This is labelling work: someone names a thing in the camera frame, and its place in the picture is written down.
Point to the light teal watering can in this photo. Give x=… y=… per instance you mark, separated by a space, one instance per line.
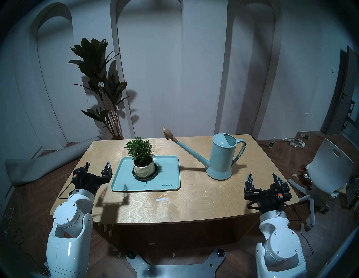
x=221 y=159

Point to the black star knob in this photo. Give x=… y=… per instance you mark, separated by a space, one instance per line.
x=131 y=255
x=221 y=252

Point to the white plastic chair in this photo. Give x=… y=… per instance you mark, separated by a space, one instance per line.
x=328 y=168

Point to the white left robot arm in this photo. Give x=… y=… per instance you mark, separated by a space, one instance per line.
x=70 y=243

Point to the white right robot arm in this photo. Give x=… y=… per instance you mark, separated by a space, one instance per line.
x=280 y=246

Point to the teal rectangular tray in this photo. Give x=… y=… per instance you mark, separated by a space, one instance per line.
x=168 y=173

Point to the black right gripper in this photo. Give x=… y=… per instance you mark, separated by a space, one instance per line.
x=269 y=200

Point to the grey metal robot base plate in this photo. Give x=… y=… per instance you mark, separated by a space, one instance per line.
x=174 y=270

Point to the tall dark leafy floor plant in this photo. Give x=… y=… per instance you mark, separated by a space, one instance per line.
x=92 y=56

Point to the dark grey door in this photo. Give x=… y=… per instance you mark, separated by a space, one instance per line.
x=340 y=98

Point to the black plant saucer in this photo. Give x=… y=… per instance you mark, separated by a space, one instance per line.
x=134 y=176

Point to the pile of small floor clutter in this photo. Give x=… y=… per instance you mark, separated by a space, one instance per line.
x=297 y=143

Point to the small shrub in cream pot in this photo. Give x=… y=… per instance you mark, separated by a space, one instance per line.
x=143 y=169

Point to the green bottle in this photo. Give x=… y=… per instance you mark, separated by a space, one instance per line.
x=271 y=143

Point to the rolled grey floor mat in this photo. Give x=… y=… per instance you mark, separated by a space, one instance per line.
x=42 y=165

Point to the dark brown round object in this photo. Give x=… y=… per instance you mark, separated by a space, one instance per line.
x=306 y=176

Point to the dark storage crate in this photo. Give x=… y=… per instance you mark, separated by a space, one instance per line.
x=353 y=193

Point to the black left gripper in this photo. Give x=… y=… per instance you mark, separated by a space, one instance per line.
x=87 y=182

